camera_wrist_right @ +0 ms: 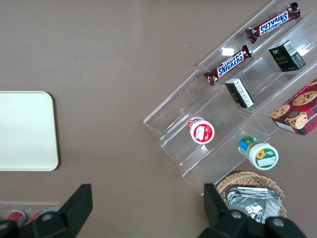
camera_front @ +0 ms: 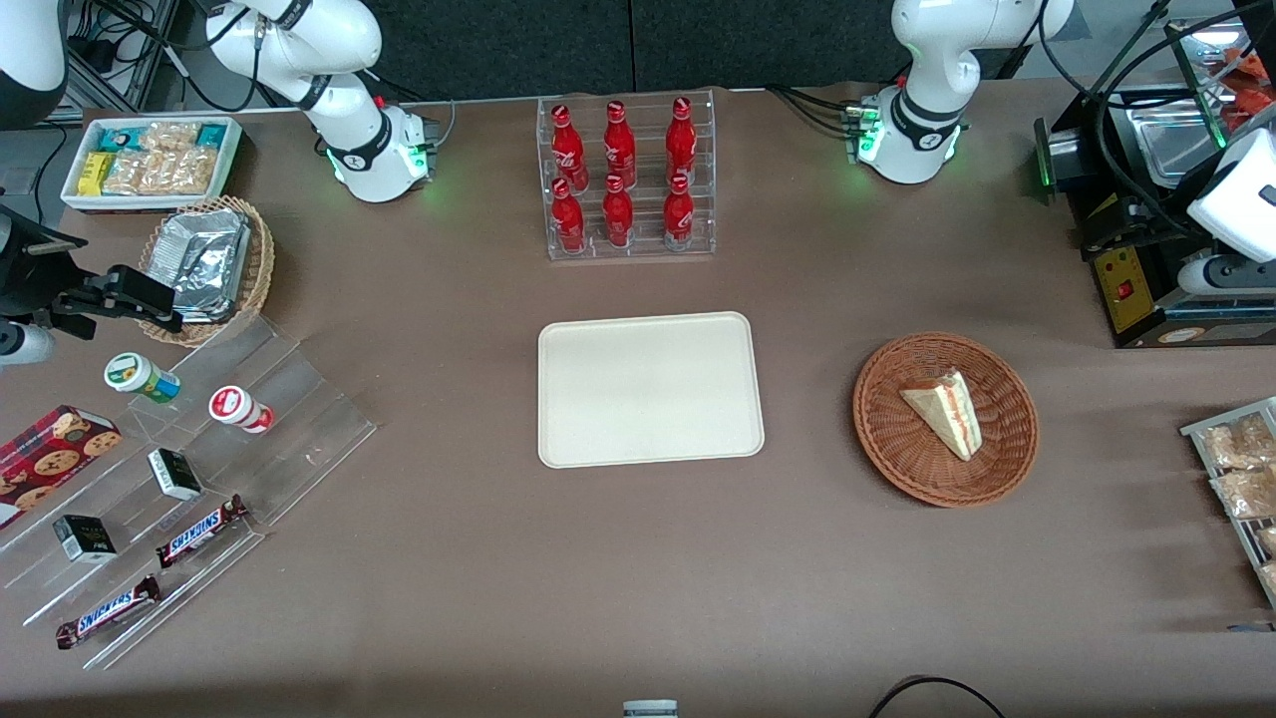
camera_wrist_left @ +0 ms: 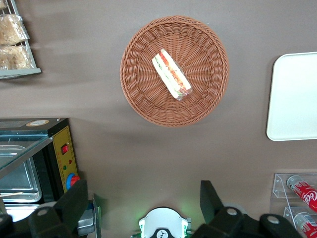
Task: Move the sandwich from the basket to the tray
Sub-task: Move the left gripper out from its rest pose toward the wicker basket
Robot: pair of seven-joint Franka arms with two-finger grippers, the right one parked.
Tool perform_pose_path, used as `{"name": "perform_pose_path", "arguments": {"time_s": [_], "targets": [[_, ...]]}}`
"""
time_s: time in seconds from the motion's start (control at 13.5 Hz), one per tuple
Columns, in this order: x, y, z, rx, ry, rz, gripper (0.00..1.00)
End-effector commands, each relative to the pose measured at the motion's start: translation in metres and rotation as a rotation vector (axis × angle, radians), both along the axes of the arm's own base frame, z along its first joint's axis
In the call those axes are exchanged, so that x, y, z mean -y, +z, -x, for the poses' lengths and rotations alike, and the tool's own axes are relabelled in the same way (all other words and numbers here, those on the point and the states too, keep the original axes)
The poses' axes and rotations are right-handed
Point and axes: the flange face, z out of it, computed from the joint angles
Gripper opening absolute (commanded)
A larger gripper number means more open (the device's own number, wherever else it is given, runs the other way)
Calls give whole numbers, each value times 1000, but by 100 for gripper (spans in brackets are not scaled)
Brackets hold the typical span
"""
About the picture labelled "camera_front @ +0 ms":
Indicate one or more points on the aluminium frame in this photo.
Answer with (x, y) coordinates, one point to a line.
(150, 60)

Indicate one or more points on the light oval wicker basket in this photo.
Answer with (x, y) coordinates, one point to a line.
(259, 269)

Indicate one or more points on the clear nut snack bag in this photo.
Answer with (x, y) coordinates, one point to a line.
(1236, 444)
(1246, 494)

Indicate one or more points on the grey-white small object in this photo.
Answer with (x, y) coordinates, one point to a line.
(650, 709)

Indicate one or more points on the small black box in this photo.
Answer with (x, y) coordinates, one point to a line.
(85, 538)
(174, 474)

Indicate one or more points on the red cookie box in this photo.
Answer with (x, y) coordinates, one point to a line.
(50, 459)

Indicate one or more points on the clear acrylic bottle rack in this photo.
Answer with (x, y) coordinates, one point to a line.
(638, 249)

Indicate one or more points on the teal snack packet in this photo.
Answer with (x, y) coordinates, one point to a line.
(117, 138)
(211, 136)

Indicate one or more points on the Snickers bar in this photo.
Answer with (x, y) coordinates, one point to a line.
(108, 611)
(199, 532)

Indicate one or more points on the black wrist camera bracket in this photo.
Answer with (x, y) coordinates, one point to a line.
(35, 274)

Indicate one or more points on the yellow snack packet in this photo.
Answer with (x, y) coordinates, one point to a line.
(94, 174)

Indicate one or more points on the clear acrylic stepped shelf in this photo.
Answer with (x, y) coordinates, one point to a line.
(299, 419)
(130, 598)

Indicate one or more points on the cream rectangular tray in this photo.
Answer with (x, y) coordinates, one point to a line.
(648, 391)

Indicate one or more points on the tray of packaged snacks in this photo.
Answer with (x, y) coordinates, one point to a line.
(1196, 431)

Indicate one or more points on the silver foil pack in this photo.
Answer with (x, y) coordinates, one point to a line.
(204, 261)

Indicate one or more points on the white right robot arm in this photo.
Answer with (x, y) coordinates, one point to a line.
(349, 40)

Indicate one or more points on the brown round wicker basket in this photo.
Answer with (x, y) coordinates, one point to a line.
(897, 439)

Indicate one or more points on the white plastic snack bin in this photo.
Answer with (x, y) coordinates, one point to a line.
(231, 150)

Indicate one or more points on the red lid yogurt cup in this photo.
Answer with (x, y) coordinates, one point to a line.
(237, 408)

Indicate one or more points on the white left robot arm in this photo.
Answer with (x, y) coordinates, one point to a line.
(927, 60)

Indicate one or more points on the black countertop appliance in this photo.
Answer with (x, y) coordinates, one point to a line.
(1126, 299)

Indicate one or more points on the clear cracker bag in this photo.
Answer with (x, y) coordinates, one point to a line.
(167, 136)
(187, 172)
(130, 173)

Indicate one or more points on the triangle sandwich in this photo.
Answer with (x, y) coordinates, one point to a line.
(947, 411)

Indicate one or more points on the green lid yogurt cup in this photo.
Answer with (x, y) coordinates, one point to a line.
(138, 376)

